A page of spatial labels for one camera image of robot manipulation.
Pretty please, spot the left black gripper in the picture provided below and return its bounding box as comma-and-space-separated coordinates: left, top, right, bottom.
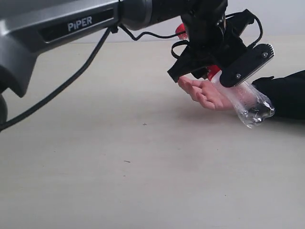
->
167, 10, 248, 83

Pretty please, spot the clear cola bottle red label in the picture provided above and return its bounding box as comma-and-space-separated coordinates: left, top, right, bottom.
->
175, 23, 275, 129

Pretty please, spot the black sleeved forearm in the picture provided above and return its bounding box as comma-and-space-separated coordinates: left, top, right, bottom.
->
252, 70, 305, 120

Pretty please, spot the left grey black robot arm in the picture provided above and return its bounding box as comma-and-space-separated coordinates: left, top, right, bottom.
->
0, 0, 254, 130

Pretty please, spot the person's open bare hand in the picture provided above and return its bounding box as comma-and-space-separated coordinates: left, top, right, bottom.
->
178, 76, 234, 111

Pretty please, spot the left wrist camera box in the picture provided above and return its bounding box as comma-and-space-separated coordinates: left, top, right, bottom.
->
219, 43, 275, 88

